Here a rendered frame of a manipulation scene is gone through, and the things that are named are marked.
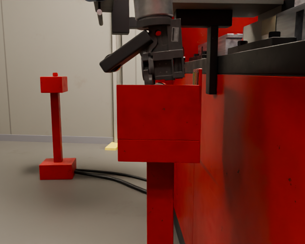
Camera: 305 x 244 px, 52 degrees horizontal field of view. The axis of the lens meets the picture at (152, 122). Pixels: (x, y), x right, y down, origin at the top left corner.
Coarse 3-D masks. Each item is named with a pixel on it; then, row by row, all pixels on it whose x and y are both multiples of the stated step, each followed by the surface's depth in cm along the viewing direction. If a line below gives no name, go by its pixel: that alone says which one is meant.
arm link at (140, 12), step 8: (136, 0) 58; (144, 0) 57; (152, 0) 57; (160, 0) 57; (168, 0) 58; (136, 8) 59; (144, 8) 57; (152, 8) 57; (160, 8) 57; (168, 8) 58; (136, 16) 59; (144, 16) 58; (152, 16) 58; (160, 16) 58; (168, 16) 59
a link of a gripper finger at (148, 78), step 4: (144, 64) 60; (148, 64) 60; (144, 68) 60; (148, 68) 60; (144, 72) 58; (148, 72) 58; (144, 76) 58; (148, 76) 58; (144, 80) 58; (148, 80) 58; (152, 80) 59; (144, 84) 58; (148, 84) 58; (152, 84) 59
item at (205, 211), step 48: (240, 96) 64; (288, 96) 44; (240, 144) 64; (288, 144) 44; (192, 192) 117; (240, 192) 64; (288, 192) 44; (192, 240) 118; (240, 240) 65; (288, 240) 45
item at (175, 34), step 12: (144, 24) 58; (156, 24) 58; (168, 24) 59; (180, 24) 59; (156, 36) 60; (168, 36) 59; (180, 36) 59; (144, 48) 60; (156, 48) 60; (168, 48) 60; (180, 48) 60; (144, 60) 58; (156, 60) 59; (168, 60) 60; (180, 60) 59; (156, 72) 60; (168, 72) 60; (180, 72) 59
